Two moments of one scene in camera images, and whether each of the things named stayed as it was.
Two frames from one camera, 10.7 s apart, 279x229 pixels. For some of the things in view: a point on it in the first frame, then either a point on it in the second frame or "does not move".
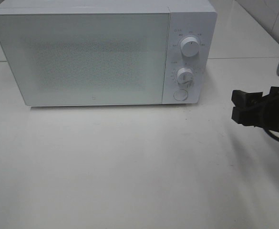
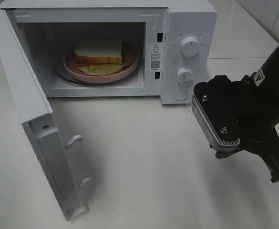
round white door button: [180, 95] does not move
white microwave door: [86, 59] to [29, 105]
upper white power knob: [190, 46] does not move
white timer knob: [185, 76] does not move
